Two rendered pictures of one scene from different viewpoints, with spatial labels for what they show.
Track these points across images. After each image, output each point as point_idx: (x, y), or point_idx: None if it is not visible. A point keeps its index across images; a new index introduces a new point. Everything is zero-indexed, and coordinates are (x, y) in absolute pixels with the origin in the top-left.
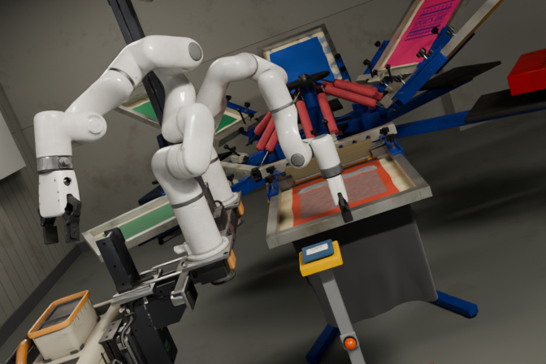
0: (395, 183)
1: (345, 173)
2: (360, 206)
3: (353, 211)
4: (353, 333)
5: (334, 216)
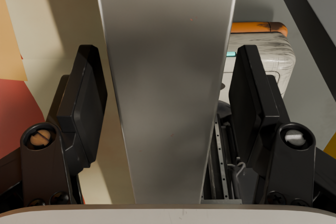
0: None
1: None
2: None
3: (223, 67)
4: None
5: (197, 172)
